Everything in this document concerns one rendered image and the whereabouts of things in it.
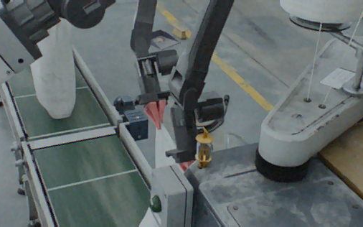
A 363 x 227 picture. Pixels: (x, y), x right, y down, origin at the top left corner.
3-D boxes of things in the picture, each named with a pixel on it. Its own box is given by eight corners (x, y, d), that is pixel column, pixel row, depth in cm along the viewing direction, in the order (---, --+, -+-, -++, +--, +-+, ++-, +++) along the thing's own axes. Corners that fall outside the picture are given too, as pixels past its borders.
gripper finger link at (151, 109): (178, 123, 155) (171, 91, 158) (154, 128, 153) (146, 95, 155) (172, 129, 161) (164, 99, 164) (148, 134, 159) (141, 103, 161)
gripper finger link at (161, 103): (172, 124, 155) (164, 93, 157) (147, 128, 152) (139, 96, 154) (166, 131, 161) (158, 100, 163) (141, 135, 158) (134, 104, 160)
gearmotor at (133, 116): (105, 116, 312) (104, 92, 305) (130, 111, 318) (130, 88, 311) (121, 144, 288) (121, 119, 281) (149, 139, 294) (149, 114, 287)
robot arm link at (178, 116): (165, 103, 136) (173, 103, 131) (191, 98, 139) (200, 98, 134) (170, 131, 136) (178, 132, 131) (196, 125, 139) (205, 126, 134)
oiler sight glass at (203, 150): (194, 154, 95) (194, 136, 94) (206, 151, 96) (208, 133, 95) (199, 161, 93) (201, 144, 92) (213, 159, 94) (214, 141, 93)
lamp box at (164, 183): (150, 210, 98) (151, 168, 94) (173, 205, 100) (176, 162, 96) (166, 239, 92) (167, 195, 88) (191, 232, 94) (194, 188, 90)
